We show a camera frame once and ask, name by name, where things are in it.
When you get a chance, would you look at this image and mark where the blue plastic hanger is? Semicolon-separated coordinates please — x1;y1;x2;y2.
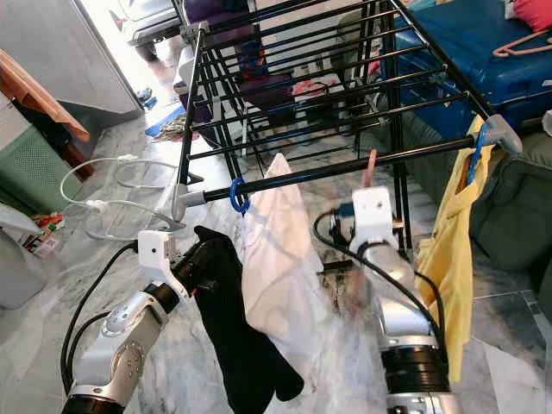
229;177;251;214
464;121;488;186

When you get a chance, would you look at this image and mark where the black metal drying rack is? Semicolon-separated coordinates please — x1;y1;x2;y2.
171;0;523;277

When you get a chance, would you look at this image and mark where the small colourful carton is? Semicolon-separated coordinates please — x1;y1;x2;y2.
28;211;68;258

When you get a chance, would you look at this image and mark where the blue suitcase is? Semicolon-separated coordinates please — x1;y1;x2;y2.
388;0;552;135

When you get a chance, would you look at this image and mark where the brown wooden board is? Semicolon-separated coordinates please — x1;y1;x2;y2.
0;47;91;178

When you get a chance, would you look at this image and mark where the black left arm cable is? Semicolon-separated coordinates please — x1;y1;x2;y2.
60;241;143;393

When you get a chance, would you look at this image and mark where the yellow shirt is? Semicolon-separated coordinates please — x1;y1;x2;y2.
414;116;497;385

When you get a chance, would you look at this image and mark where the grey plastic laundry bin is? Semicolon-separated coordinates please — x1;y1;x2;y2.
0;203;46;311

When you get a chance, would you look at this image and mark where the blue door mat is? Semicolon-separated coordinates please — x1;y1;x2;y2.
145;103;191;143

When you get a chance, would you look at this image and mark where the red fluffy cushion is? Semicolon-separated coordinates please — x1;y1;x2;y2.
513;0;552;31

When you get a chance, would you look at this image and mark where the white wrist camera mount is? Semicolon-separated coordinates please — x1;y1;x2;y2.
138;230;180;298
352;187;398;251

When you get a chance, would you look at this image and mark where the white shirt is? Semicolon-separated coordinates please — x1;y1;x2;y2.
241;154;320;363

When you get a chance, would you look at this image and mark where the dark green sofa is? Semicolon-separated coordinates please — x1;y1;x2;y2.
397;112;552;294

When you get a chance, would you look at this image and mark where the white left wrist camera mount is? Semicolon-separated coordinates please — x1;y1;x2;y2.
138;230;180;298

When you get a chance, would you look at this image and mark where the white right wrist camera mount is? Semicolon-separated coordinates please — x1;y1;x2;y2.
352;187;398;251

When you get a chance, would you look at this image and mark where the green plastic bin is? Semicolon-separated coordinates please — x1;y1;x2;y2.
0;125;83;215

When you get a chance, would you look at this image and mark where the white car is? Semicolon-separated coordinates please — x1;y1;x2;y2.
116;0;182;48

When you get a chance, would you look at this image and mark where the black garment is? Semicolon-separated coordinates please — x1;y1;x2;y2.
194;226;304;414

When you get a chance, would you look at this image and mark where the purple chair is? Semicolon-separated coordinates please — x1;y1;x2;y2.
181;0;298;109

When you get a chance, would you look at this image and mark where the pink plastic hanger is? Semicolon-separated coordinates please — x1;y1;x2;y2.
492;30;552;60
345;148;380;329

